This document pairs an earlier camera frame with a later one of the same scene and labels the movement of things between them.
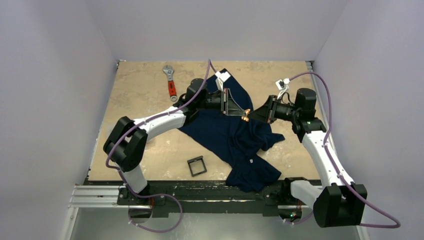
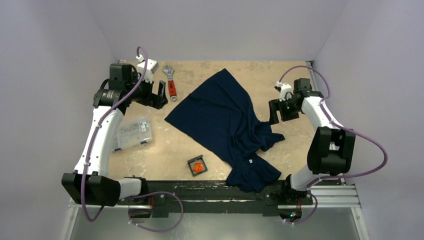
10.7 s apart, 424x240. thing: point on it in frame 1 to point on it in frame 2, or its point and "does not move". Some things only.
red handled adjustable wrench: (171, 83) does not move
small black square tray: (195, 159) does not move
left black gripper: (232, 108) to (155, 101)
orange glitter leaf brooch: (246, 118) to (198, 167)
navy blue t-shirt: (239, 141) does not move
